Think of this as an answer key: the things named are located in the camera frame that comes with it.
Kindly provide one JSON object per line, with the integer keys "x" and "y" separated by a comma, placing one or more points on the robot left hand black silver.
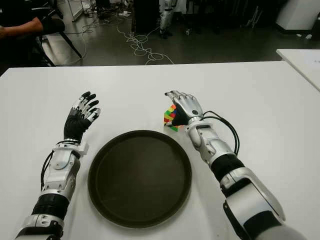
{"x": 75, "y": 125}

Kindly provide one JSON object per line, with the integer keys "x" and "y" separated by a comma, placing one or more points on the robot right hand black silver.
{"x": 190, "y": 107}

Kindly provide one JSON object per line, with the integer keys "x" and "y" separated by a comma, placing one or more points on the multicoloured Rubik's cube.
{"x": 168, "y": 115}

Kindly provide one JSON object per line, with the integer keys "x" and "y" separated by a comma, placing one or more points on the robot right arm silver black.
{"x": 250, "y": 190}

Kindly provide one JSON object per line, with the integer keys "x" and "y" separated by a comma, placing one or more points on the person's bare forearm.
{"x": 22, "y": 28}

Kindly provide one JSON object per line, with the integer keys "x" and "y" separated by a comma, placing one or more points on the robot left arm silver black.
{"x": 60, "y": 165}

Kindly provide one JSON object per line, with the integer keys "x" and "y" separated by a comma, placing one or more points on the round dark brown plate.
{"x": 140, "y": 175}

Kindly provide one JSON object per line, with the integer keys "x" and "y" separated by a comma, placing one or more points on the black chair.
{"x": 53, "y": 26}

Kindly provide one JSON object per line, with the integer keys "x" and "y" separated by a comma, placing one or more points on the black cabinet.
{"x": 146, "y": 15}

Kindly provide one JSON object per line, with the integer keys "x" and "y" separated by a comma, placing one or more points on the grey metal leaning stand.
{"x": 253, "y": 16}

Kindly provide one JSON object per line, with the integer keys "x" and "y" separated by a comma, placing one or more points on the white power strip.
{"x": 125, "y": 13}

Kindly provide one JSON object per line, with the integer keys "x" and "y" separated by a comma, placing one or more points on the white board panel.
{"x": 75, "y": 8}

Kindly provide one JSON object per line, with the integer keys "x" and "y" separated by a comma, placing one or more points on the white side table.
{"x": 302, "y": 62}

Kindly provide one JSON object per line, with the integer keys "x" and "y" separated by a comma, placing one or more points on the person's black clothed body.
{"x": 15, "y": 10}

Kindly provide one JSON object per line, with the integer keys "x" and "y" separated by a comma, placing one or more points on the small white floor object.
{"x": 309, "y": 36}

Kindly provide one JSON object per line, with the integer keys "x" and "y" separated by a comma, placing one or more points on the white machine housing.
{"x": 297, "y": 15}

